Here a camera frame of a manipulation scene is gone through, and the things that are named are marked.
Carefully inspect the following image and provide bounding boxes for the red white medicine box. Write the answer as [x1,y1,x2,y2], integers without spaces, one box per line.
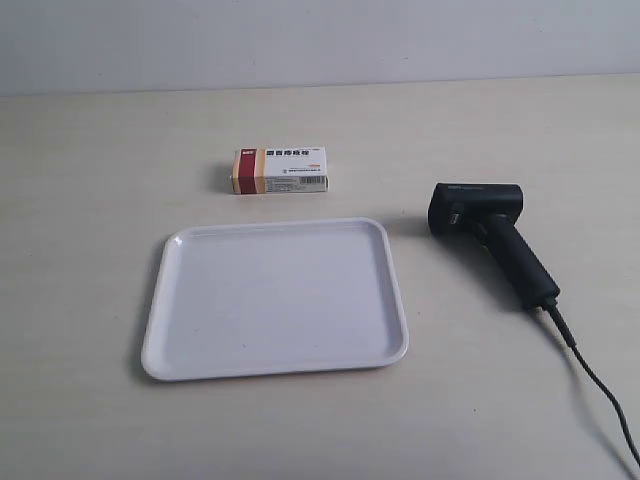
[231,146,329,195]

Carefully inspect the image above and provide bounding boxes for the black handheld barcode scanner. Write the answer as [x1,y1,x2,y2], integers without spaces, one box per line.
[427,183,560,310]

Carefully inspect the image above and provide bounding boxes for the white plastic tray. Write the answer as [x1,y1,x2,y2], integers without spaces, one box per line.
[141,218,409,382]

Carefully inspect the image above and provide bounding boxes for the black scanner cable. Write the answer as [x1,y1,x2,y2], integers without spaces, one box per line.
[544,296,640,465]

